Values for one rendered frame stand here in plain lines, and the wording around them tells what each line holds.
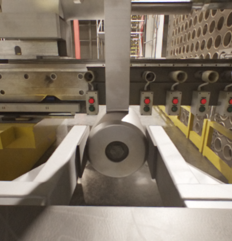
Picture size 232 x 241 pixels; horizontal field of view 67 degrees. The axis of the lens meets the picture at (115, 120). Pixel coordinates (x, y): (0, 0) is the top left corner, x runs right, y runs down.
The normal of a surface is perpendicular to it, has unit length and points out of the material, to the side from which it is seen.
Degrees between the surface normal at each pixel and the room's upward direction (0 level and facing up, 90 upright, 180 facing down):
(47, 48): 90
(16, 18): 90
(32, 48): 90
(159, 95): 90
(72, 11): 138
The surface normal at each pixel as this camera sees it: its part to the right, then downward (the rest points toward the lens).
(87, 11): -0.01, 0.91
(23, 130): -0.02, 0.30
